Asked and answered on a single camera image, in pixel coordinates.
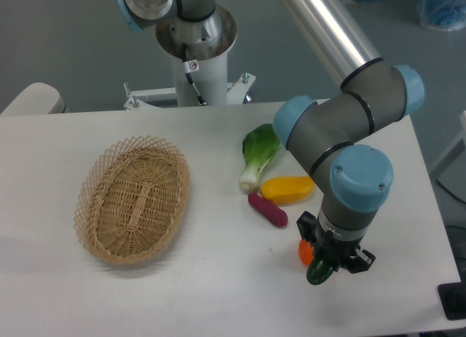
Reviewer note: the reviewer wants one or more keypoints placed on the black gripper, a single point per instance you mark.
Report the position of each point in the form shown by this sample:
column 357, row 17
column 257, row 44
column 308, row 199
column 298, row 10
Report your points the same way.
column 340, row 245

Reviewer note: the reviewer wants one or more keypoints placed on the green cucumber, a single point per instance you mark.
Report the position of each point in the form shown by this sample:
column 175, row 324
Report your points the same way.
column 319, row 270

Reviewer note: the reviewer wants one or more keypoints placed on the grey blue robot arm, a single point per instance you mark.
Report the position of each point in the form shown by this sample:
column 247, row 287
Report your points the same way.
column 324, row 138

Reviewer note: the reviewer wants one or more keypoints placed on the woven wicker basket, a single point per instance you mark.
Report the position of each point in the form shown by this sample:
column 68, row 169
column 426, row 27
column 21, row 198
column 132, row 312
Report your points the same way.
column 132, row 202

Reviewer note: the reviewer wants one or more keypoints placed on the orange carrot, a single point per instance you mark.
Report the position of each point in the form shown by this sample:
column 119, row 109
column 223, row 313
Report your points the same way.
column 305, row 252

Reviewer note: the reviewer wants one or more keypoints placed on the purple sweet potato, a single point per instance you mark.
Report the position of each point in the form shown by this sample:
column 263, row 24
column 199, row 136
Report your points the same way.
column 271, row 212

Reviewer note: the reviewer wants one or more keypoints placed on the yellow bell pepper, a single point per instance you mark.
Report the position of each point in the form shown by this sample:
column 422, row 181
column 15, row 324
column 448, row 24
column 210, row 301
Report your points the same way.
column 287, row 190

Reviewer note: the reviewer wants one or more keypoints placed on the green bok choy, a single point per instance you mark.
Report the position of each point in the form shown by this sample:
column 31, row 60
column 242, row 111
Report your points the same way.
column 258, row 148

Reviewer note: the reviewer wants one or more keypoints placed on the black device at edge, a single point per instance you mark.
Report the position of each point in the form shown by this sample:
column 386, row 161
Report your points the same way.
column 452, row 296

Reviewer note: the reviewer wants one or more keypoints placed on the blue plastic bag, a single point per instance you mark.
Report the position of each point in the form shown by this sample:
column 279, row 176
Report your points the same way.
column 441, row 15

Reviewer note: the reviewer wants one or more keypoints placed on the white chair back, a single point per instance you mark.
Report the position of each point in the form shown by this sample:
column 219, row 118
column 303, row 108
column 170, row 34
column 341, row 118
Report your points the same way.
column 36, row 99

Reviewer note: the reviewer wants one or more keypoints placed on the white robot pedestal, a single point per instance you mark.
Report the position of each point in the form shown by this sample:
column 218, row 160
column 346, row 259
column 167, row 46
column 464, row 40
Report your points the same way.
column 198, row 54

